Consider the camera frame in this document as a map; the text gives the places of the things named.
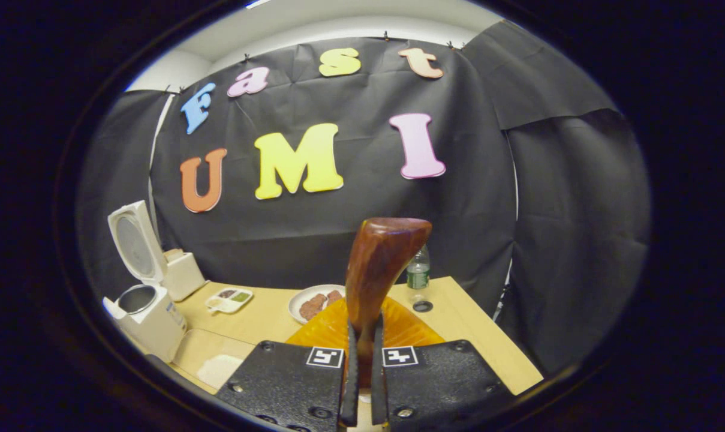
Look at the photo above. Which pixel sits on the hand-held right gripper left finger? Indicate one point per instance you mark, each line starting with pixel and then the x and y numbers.
pixel 290 384

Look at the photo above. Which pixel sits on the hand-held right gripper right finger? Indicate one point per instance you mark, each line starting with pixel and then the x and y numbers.
pixel 440 384

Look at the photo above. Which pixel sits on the clear plastic rice box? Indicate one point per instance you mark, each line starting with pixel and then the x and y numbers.
pixel 206 348

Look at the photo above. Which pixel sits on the white rice cooker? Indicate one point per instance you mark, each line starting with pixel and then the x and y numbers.
pixel 152 327

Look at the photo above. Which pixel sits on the black table grommet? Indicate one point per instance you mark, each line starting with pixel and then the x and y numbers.
pixel 423 306

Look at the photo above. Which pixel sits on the brown meat piece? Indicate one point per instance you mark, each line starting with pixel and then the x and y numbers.
pixel 334 297
pixel 312 307

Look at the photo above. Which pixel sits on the white oval plate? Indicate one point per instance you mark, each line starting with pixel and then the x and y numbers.
pixel 296 303

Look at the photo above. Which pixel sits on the white divided condiment dish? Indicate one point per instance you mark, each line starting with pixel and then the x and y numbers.
pixel 230 299

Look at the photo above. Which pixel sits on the clear bottle with green label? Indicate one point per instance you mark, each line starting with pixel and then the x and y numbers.
pixel 420 276

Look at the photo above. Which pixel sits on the white toaster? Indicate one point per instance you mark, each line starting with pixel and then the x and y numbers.
pixel 185 276

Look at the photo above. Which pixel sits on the toast slice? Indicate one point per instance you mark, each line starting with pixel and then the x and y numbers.
pixel 173 254

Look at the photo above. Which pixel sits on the black backdrop cloth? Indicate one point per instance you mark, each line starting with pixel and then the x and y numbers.
pixel 488 210

